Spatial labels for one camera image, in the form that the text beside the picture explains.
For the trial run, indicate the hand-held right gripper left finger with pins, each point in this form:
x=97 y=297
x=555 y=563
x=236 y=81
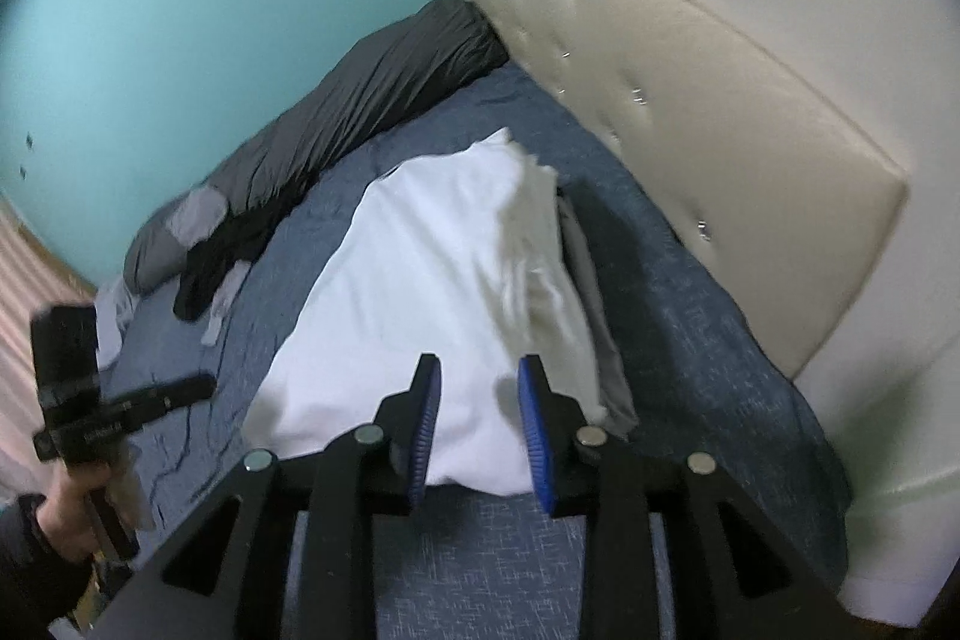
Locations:
x=427 y=430

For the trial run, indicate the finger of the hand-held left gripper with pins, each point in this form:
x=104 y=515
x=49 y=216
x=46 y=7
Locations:
x=172 y=389

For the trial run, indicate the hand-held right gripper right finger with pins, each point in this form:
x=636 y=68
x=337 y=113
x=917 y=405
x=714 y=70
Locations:
x=534 y=437

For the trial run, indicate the white polo shirt black trim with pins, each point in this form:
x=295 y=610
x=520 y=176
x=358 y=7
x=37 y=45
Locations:
x=435 y=272

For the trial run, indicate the person's left forearm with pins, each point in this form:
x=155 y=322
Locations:
x=37 y=572

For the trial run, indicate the person's left hand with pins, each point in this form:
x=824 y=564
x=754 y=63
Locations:
x=67 y=512

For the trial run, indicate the light grey blanket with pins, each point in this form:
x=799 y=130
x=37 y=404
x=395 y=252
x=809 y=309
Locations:
x=116 y=317

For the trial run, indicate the light grey garment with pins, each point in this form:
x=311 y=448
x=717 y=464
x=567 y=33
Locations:
x=225 y=302

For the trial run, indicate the grey cloth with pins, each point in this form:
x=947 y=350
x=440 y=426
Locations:
x=195 y=218

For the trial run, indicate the dark grey rolled duvet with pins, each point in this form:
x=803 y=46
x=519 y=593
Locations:
x=360 y=93

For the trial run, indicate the cream tufted headboard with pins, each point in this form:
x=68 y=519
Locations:
x=750 y=123

